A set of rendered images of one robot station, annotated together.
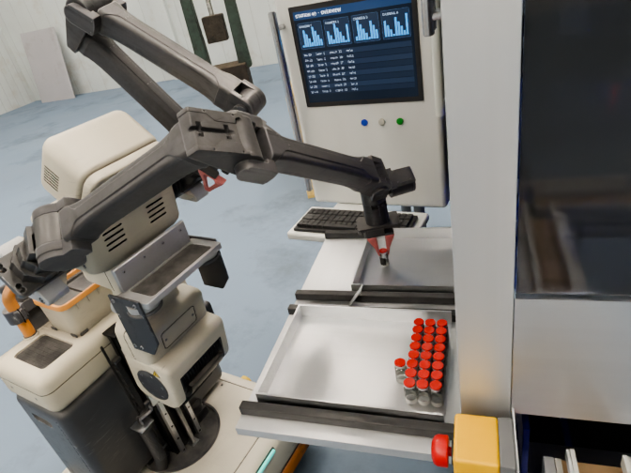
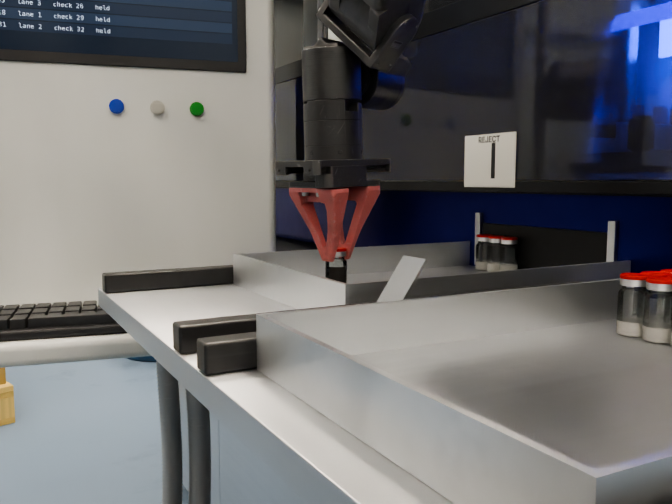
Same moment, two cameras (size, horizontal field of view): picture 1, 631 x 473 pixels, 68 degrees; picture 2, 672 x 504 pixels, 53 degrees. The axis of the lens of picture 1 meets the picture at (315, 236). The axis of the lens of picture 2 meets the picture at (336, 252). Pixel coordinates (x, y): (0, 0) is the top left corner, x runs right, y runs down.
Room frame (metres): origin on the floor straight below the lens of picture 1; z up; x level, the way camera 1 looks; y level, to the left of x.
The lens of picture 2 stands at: (0.57, 0.36, 1.00)
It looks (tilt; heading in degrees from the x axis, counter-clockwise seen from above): 6 degrees down; 309
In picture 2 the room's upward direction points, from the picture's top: straight up
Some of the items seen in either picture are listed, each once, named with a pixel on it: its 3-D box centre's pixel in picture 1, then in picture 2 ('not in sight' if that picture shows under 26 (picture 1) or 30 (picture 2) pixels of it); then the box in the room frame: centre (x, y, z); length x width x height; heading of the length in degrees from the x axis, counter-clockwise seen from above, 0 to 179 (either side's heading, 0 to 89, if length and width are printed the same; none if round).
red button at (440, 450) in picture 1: (446, 450); not in sight; (0.38, -0.11, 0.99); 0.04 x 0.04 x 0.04; 68
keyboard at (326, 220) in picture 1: (353, 221); (104, 314); (1.38, -0.14, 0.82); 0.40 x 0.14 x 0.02; 58
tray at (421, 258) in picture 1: (428, 259); (422, 273); (0.96, -0.26, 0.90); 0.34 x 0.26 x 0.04; 68
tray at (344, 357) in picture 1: (359, 356); (620, 356); (0.68, -0.03, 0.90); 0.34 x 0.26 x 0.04; 67
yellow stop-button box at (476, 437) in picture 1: (482, 455); not in sight; (0.37, -0.15, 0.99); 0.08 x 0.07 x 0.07; 68
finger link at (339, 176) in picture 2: (379, 238); (333, 213); (1.00, -0.16, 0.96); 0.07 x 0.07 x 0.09; 82
